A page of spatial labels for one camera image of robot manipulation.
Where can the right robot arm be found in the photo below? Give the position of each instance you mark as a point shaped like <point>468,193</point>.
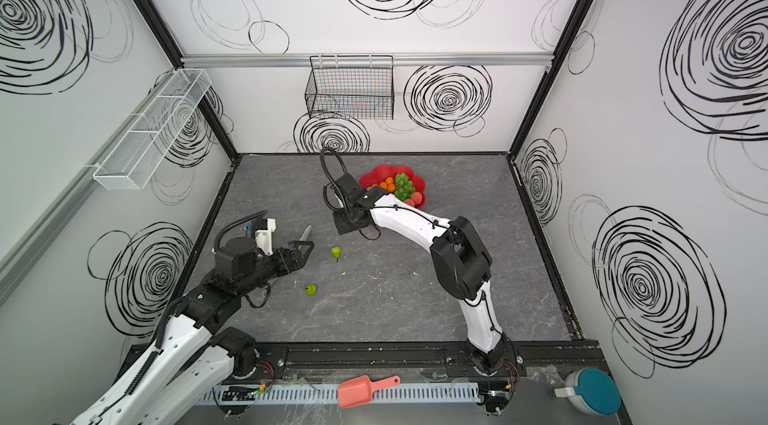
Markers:
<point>461,261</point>

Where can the pink plastic scoop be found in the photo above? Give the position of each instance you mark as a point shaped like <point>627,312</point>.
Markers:
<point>359,391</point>

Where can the red flower fruit bowl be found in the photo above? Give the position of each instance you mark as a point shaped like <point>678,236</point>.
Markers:
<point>381,172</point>

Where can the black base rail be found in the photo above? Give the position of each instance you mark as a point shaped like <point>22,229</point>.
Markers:
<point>433,360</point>

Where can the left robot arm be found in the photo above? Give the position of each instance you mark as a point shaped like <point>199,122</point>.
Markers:
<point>193,349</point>

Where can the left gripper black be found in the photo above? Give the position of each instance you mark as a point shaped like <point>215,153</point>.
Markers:
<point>288,257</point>

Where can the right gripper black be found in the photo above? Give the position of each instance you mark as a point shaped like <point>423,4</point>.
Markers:
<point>343,224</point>

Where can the green grape bunch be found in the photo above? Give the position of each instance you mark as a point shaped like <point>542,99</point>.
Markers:
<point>404,187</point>

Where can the metal green-tipped tongs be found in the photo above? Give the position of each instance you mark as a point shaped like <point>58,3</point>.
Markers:
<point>306,234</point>

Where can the white mesh wall shelf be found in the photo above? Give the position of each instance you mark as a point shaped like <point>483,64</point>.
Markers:
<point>168,128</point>

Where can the teal lidded white jug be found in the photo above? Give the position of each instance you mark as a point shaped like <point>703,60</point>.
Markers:
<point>591,391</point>

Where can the black wire basket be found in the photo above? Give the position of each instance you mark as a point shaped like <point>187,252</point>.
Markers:
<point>357,86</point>

